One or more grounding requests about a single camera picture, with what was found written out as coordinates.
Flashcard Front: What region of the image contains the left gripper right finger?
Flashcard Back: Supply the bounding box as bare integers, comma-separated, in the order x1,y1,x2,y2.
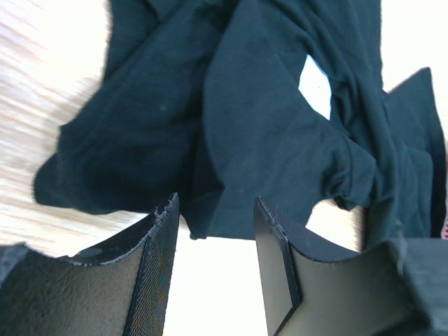
254,198,447,336

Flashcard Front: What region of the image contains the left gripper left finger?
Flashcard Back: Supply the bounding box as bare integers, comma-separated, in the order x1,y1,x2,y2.
1,194,179,336

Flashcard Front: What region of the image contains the black t shirt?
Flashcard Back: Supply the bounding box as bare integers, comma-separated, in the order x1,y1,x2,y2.
34,1,446,246

